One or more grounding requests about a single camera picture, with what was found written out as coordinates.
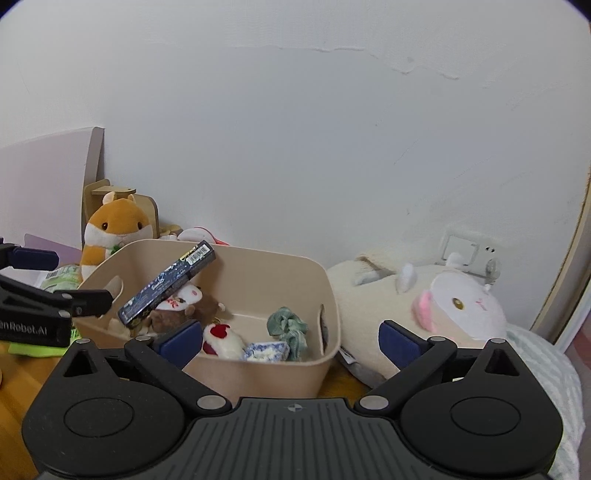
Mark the red white small plush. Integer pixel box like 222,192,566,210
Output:
202,323,246,360

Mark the brown monkey plush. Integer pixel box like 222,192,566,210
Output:
146,282,225,334

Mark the dark long snack box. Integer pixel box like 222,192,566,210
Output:
117,241,216,330

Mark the blue white tissue pack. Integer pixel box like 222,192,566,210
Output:
243,341,290,363

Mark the green knitted scrunchie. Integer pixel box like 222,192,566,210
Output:
266,307,308,361

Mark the green snack bag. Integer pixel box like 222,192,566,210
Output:
1,264,81,357

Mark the small cream plush in bin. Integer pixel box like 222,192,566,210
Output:
107,318,150,340

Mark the large cream sheep plush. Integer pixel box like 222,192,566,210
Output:
328,254,507,388

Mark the lilac board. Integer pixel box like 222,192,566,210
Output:
0,127,104,265

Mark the beige plastic storage bin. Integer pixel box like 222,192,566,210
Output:
76,240,341,402

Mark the orange hamster plush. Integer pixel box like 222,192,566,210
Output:
79,199,152,281

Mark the white red plush behind bin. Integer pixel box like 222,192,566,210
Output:
177,226,228,246

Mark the light green striped blanket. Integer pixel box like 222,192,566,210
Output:
507,324,586,480

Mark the white wall socket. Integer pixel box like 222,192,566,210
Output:
436,233,503,284

